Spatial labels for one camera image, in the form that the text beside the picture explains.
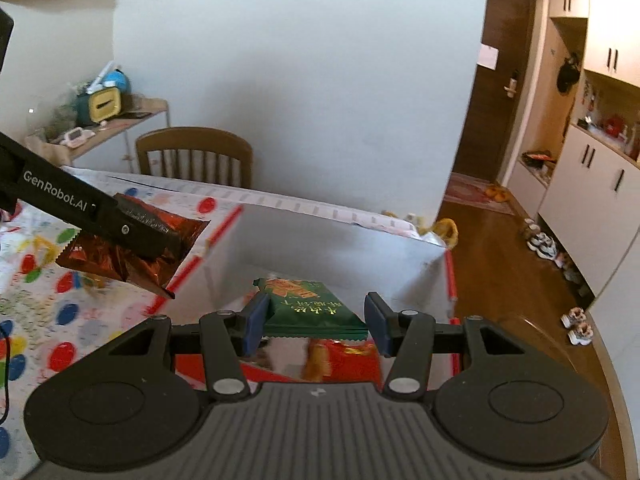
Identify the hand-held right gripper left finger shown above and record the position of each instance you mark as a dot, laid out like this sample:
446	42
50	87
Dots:
255	322

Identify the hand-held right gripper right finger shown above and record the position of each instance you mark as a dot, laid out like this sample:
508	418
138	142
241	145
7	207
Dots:
376	325

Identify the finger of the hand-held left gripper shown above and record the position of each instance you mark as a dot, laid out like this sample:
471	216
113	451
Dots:
150	245
142	212

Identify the red-brown foil snack packet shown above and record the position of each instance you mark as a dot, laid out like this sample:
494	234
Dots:
115	267

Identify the red fried snack packet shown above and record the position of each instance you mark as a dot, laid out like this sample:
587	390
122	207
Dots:
350	360

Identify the green snack packet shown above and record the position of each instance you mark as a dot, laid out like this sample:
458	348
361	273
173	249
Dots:
310	310

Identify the red cardboard box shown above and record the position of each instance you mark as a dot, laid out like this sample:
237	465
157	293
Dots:
310	250

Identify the pink white timer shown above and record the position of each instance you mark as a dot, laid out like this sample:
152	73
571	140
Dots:
77	136

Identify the white side cabinet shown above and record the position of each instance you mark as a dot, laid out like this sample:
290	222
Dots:
150	140

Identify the wooden chair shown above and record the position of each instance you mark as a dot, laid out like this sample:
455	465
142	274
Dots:
195	140

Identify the teal yellow tissue box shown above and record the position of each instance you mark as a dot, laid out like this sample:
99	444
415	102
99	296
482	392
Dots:
102	105

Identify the balloon print tablecloth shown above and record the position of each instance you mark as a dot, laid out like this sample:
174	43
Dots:
75	310

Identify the yellow bag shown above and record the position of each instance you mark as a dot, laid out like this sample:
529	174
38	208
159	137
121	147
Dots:
445	230

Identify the white tube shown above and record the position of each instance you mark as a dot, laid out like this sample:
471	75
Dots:
100	77

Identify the blue round toy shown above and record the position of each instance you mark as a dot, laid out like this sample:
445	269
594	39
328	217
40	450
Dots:
120	82

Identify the patterned door rug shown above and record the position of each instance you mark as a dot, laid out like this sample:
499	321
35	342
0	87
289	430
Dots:
467	192

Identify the orange slippers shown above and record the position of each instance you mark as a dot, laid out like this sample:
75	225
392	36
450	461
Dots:
496	193

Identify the pair of shoes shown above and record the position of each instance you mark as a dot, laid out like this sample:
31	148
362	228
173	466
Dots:
542	245

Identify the white sneakers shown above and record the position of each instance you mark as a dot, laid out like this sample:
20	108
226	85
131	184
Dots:
577	327

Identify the brown door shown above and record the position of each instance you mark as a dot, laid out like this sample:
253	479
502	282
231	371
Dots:
500	125

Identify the white paper note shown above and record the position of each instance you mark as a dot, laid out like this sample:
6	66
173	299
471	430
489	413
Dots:
488	57

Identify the dark hanging hat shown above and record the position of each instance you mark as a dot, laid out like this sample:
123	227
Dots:
569	75

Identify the grey wall cabinet unit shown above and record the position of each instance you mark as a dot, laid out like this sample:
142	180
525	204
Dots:
590	200

